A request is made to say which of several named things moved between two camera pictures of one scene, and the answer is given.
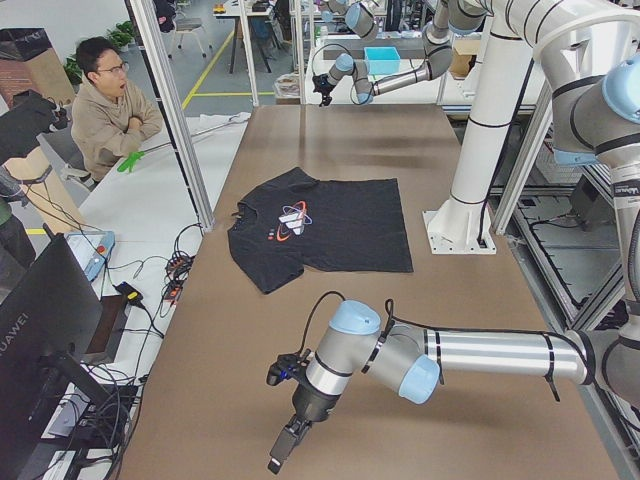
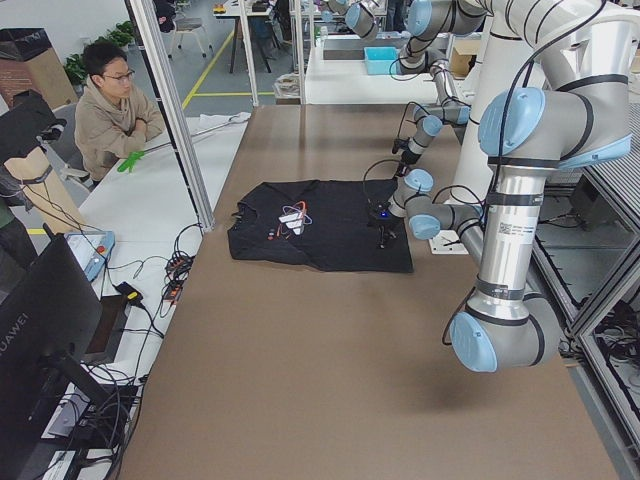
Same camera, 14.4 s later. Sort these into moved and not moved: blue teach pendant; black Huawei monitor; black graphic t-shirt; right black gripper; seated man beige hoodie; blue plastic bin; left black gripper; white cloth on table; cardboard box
Moved: right black gripper; black graphic t-shirt; left black gripper
Not moved: white cloth on table; black Huawei monitor; seated man beige hoodie; cardboard box; blue plastic bin; blue teach pendant
